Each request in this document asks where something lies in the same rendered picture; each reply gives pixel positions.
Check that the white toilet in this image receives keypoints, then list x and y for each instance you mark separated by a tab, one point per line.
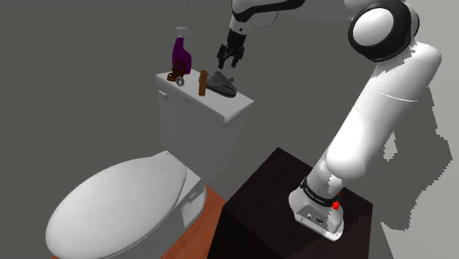
193	114

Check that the purple spray bottle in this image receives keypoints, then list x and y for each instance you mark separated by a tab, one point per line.
181	54

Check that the brown cylinder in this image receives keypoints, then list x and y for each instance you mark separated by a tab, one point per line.
202	83

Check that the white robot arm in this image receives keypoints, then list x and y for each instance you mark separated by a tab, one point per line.
380	111

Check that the dark robot stand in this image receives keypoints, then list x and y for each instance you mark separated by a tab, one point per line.
261	215

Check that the grey sandal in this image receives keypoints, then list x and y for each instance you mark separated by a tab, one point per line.
222	85

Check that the brown tape dispenser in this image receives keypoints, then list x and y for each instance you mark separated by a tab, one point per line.
176	71

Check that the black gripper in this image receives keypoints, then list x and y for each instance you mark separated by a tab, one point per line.
235	41

